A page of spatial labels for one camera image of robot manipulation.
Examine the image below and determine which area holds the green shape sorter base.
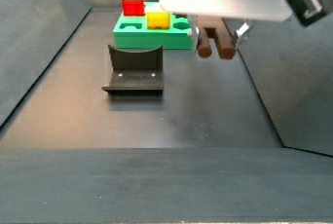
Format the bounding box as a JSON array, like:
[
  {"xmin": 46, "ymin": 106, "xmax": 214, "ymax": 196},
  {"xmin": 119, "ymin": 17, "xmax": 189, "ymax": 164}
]
[{"xmin": 114, "ymin": 14, "xmax": 193, "ymax": 50}]

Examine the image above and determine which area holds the brown square-circle forked block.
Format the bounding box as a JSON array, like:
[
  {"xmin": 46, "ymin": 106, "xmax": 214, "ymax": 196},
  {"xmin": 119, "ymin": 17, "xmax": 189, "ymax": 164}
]
[{"xmin": 196, "ymin": 16, "xmax": 236, "ymax": 59}]

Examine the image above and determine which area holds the black curved fixture stand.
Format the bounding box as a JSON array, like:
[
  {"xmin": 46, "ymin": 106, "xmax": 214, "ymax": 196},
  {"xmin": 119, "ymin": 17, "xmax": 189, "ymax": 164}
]
[{"xmin": 102, "ymin": 45, "xmax": 165, "ymax": 93}]

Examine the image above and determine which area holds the yellow pentagon block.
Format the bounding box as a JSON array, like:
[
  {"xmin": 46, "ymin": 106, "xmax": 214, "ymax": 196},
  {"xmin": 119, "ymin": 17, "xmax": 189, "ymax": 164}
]
[{"xmin": 146, "ymin": 9, "xmax": 170, "ymax": 29}]

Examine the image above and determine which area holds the red square block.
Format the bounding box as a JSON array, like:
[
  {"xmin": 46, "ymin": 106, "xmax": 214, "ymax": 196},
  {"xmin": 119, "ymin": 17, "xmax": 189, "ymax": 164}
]
[{"xmin": 121, "ymin": 0, "xmax": 145, "ymax": 17}]

